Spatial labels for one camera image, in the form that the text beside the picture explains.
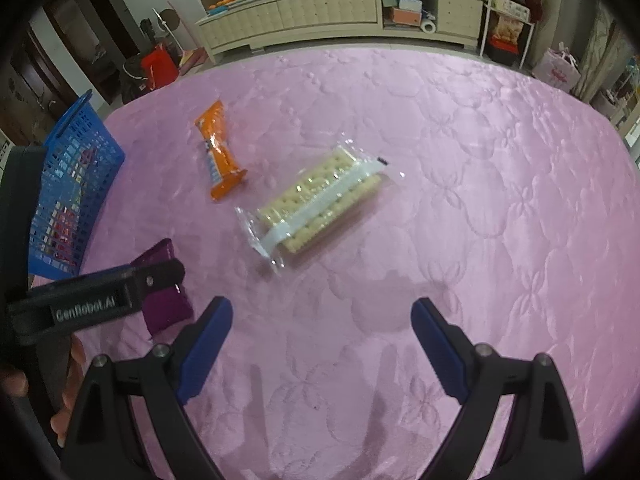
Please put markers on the orange snack packet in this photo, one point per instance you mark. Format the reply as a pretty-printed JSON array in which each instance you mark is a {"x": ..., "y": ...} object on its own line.
[{"x": 220, "y": 160}]

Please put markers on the white metal shelf rack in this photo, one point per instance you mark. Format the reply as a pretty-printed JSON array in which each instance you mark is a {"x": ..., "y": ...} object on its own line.
[{"x": 486, "y": 15}]

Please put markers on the pink flat box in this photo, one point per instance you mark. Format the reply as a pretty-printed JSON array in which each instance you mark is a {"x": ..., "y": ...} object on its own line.
[{"x": 192, "y": 60}]

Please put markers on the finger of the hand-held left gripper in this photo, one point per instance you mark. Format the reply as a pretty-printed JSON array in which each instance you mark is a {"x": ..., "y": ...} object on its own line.
[{"x": 162, "y": 277}]

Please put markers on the purple snack packet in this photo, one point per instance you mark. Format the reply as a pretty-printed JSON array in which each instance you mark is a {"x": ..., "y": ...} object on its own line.
[{"x": 167, "y": 310}]

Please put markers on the blue plastic basket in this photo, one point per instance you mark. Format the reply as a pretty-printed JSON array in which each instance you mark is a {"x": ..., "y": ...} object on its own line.
[{"x": 75, "y": 185}]

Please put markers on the red snack box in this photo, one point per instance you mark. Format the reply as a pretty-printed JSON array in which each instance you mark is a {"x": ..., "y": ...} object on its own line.
[{"x": 510, "y": 35}]

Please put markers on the dark wooden door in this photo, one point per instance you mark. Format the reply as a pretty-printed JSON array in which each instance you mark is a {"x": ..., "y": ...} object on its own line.
[{"x": 35, "y": 85}]

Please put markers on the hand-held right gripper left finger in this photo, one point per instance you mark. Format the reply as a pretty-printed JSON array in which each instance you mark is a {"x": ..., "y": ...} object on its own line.
[{"x": 205, "y": 355}]

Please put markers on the white paper bag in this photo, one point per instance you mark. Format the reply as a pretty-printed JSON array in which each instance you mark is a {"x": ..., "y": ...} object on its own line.
[{"x": 555, "y": 72}]

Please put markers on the clear cracker packet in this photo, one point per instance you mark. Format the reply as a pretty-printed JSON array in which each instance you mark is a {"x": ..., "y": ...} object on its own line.
[{"x": 315, "y": 195}]

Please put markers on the pink quilted bedspread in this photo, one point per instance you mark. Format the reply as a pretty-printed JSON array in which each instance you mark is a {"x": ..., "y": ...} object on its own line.
[{"x": 450, "y": 210}]

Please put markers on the cream TV cabinet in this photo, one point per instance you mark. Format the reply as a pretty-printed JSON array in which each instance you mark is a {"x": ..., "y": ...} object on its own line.
[{"x": 300, "y": 15}]

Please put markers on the white tape roll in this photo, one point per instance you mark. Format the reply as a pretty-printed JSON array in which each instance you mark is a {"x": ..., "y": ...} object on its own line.
[{"x": 428, "y": 26}]

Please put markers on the red bag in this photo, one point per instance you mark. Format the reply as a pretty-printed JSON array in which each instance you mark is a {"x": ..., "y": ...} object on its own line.
[{"x": 160, "y": 67}]

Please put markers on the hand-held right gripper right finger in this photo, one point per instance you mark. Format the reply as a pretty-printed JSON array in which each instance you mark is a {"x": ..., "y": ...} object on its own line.
[{"x": 440, "y": 350}]

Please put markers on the orange box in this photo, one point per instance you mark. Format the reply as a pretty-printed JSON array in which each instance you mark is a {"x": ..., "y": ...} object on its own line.
[{"x": 406, "y": 16}]

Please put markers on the person's left hand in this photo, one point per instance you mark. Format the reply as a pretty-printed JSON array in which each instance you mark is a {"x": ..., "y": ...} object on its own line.
[{"x": 15, "y": 382}]

